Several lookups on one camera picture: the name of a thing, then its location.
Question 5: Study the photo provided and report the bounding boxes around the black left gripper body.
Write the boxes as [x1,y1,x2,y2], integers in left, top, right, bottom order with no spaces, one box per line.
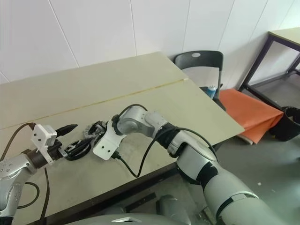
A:
[49,138,71,163]

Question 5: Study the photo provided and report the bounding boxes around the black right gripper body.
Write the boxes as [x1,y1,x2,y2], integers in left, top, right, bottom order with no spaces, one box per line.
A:
[93,120,109,140]

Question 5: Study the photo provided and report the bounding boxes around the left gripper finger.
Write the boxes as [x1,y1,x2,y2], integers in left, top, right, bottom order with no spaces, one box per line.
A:
[64,141,91,158]
[56,124,78,137]

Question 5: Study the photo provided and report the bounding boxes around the motor stator with copper windings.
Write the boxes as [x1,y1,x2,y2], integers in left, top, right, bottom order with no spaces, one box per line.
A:
[64,139,92,162]

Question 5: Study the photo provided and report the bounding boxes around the silver robot torso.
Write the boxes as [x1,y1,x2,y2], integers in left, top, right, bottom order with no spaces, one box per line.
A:
[67,212,195,225]

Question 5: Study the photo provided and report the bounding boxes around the black perforated strip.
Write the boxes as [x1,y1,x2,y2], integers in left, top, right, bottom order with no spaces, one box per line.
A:
[124,191,157,213]

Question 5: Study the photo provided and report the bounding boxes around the grey rounded robot part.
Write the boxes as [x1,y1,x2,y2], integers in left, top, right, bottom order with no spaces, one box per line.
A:
[156,194,188,221]

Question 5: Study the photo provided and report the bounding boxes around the black plastic chair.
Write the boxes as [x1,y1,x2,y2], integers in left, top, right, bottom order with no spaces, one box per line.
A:
[174,50,227,111]

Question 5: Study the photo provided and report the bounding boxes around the orange cloth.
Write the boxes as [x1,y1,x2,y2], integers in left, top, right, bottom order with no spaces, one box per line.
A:
[219,89,284,145]

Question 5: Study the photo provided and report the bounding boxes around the black trash bin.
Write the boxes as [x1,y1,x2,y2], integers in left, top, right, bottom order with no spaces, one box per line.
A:
[269,106,300,143]

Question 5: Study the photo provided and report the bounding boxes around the black framed side table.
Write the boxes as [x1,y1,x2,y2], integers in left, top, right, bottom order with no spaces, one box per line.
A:
[239,27,300,108]

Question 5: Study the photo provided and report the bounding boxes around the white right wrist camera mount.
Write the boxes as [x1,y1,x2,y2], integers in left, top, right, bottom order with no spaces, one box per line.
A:
[93,120,125,162]

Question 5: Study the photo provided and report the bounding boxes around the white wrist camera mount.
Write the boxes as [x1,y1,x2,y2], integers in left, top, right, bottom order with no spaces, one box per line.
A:
[93,120,125,162]
[31,124,58,166]

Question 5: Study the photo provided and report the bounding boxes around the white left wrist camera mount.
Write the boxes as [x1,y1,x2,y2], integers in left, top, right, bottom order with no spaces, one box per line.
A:
[31,124,58,166]

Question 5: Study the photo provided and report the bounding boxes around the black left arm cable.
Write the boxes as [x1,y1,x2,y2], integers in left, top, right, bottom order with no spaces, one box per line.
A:
[0,122,50,220]

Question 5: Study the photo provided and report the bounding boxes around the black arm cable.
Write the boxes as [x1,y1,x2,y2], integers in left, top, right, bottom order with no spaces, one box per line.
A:
[112,104,218,178]
[0,122,50,220]

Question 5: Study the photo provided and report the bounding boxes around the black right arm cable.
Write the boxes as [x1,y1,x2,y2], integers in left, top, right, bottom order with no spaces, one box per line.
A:
[112,104,218,178]

